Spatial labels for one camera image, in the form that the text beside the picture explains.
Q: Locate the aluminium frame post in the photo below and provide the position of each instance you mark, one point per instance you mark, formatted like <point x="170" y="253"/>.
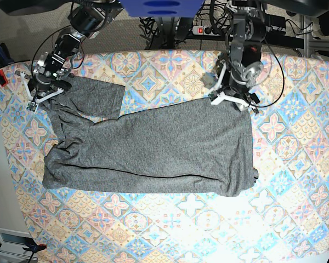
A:
<point x="307" y="25"/>

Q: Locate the black clamp lower left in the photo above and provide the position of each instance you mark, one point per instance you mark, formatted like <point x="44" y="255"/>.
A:
<point x="30" y="248"/>

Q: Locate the grey t-shirt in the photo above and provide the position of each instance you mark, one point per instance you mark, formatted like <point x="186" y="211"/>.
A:
<point x="190" y="147"/>

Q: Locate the patterned tablecloth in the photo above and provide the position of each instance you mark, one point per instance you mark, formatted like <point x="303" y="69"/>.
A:
<point x="284" y="216"/>

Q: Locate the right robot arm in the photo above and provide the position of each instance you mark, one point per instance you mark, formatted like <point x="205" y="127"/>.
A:
<point x="49" y="72"/>

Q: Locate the blue handled clamp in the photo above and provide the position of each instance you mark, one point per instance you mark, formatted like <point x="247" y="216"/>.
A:
<point x="5" y="58"/>

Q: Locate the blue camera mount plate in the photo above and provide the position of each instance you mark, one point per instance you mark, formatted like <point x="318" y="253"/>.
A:
<point x="162" y="8"/>

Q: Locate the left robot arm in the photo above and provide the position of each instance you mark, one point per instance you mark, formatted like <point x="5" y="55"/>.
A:
<point x="240" y="66"/>

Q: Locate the power strip with red switch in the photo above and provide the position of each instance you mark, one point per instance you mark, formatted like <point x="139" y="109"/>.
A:
<point x="204" y="31"/>

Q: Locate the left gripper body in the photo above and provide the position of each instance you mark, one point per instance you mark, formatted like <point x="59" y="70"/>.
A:
<point x="227" y="88"/>

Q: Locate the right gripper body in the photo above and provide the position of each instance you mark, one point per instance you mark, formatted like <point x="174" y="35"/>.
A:
<point x="38" y="92"/>

